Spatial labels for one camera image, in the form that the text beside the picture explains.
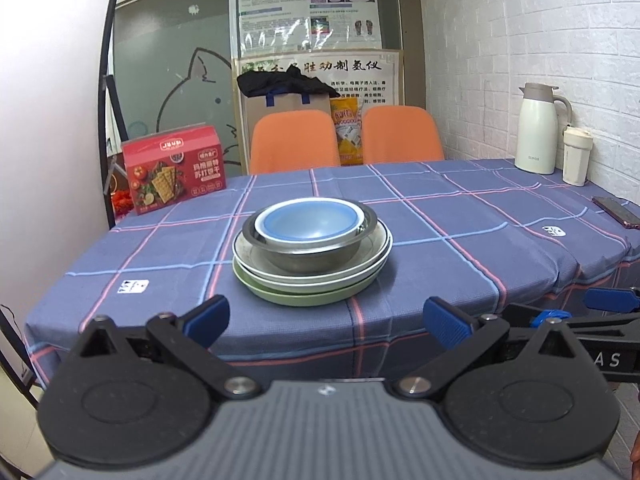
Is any white text poster board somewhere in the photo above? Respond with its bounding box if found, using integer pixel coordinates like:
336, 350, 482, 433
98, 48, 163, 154
233, 50, 405, 176

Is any yellow snack bag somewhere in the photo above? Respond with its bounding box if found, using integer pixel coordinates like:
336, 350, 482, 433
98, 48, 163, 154
330, 96, 365, 166

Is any white floral rim plate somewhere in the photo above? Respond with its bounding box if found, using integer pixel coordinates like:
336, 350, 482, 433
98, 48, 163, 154
232, 218, 394, 295

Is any blue plaid tablecloth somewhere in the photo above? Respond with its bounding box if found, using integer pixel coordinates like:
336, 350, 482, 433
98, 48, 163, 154
22, 159, 634, 391

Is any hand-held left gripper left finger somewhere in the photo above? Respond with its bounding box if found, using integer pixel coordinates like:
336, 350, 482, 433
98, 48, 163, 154
75, 294, 263, 401

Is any stainless steel bowl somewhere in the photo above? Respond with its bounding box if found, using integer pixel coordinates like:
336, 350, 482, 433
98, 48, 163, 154
242, 199, 378, 275

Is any blue plastic bowl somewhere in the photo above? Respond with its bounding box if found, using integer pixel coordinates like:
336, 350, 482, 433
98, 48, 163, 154
263, 200, 360, 242

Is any red smartphone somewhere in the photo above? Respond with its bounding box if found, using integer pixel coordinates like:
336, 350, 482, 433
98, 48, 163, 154
592, 196, 640, 231

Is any white reflector panel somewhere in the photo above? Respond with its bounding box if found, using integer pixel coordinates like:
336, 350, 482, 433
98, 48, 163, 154
0, 0, 122, 313

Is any white ceramic bowl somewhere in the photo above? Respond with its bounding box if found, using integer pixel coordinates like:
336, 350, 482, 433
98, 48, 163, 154
254, 199, 365, 253

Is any green plate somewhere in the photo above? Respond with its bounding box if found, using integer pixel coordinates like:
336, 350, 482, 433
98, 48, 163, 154
232, 255, 389, 307

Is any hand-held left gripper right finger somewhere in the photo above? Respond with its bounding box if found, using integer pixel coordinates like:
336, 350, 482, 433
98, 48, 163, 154
392, 296, 583, 401

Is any green framed wall poster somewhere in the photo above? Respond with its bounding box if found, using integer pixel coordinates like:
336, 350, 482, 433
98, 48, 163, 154
229, 0, 385, 59

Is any white tumbler cup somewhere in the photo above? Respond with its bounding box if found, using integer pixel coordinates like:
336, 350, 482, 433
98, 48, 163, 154
562, 127, 594, 187

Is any cream thermos jug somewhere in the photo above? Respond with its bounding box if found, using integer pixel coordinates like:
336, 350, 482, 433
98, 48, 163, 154
514, 82, 573, 176

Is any black cloth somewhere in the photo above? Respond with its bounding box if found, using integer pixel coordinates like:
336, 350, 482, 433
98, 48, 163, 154
236, 70, 342, 100

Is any black stand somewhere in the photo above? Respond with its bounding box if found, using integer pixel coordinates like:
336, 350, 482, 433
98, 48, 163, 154
0, 302, 44, 410

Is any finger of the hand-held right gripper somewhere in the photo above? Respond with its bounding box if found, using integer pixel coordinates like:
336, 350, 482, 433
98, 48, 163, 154
501, 303, 574, 333
582, 286, 640, 314

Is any red cracker box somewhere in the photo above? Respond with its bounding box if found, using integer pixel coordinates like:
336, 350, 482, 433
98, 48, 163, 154
121, 124, 228, 217

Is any orange chair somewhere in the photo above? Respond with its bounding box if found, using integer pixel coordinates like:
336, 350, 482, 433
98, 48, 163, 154
249, 109, 342, 175
361, 105, 445, 166

